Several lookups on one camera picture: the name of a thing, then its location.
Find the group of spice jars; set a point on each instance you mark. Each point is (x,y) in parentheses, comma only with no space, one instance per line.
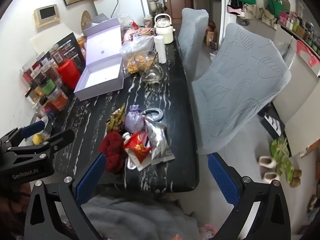
(45,85)

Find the silver foil packet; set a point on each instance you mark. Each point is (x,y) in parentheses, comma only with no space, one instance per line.
(158,142)

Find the white tube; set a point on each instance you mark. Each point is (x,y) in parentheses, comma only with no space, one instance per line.
(161,50)

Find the black white striped mat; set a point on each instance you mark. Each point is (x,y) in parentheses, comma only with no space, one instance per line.
(273,123)

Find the white cabinet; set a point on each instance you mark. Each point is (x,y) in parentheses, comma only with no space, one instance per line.
(300,105)

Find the black printed package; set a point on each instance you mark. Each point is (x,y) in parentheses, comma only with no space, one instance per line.
(71,47)

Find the small yellow item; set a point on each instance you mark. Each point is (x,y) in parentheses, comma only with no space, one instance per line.
(37,139)

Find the grey fleece clothing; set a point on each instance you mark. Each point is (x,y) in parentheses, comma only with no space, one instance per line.
(135,220)

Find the wall intercom panel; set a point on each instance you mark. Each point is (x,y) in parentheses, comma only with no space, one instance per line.
(47,15)

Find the clear plastic bag with bowl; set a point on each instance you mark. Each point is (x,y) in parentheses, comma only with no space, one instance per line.
(136,45)

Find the brown slipper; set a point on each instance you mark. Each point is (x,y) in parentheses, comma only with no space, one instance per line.
(296,177)

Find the gold snack packet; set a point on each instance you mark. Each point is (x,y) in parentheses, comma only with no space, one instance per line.
(116,121)

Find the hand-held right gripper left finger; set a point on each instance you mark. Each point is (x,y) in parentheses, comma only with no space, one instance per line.
(90,177)

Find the cardboard box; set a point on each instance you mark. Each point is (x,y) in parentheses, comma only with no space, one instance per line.
(211,37)

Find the purple instant noodle cup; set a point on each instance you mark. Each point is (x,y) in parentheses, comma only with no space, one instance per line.
(145,32)

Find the woven trivet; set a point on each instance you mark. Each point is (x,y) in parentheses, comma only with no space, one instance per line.
(86,20)

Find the pink panda cup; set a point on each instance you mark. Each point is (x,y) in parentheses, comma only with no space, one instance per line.
(129,36)

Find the clear snack cup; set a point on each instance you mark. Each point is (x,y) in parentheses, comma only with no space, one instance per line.
(147,22)

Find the glass pitcher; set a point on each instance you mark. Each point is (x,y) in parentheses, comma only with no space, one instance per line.
(153,76)

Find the red candy packet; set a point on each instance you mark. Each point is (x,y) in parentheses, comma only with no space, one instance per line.
(137,146)

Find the glass cup with stick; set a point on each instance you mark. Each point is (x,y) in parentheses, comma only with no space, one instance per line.
(146,61)

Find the white fridge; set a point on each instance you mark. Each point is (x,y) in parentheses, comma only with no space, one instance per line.
(130,2)

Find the white fuzzy slipper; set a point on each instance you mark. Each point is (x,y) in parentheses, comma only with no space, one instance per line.
(267,162)
(271,178)

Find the grey pouch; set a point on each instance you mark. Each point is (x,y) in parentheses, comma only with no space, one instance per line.
(101,18)

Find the wrapped waffle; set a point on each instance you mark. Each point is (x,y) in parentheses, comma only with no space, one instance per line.
(132,66)

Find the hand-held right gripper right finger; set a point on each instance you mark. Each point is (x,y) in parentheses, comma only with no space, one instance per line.
(222,180)

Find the red plastic canister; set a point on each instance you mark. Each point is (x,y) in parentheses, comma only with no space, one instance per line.
(68,73)

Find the green slipper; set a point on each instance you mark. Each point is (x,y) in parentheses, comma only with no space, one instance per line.
(287,170)
(278,148)

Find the cream kettle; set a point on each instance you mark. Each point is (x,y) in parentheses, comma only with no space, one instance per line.
(165,33)

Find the white plastic board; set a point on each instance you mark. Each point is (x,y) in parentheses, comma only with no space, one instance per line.
(41,42)

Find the purple sachet bag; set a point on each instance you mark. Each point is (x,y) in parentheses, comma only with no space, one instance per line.
(133,121)

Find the red knitted cloth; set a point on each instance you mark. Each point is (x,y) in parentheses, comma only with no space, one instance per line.
(113,150)

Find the grey covered chair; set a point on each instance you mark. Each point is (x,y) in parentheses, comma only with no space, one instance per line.
(240,80)
(193,35)

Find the pink rose cone packet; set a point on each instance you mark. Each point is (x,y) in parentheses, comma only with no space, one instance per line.
(136,165)

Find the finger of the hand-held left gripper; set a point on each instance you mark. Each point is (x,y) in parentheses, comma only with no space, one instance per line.
(32,128)
(60,137)

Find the lavender gift box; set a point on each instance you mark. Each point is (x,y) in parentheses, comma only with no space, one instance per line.
(100,80)

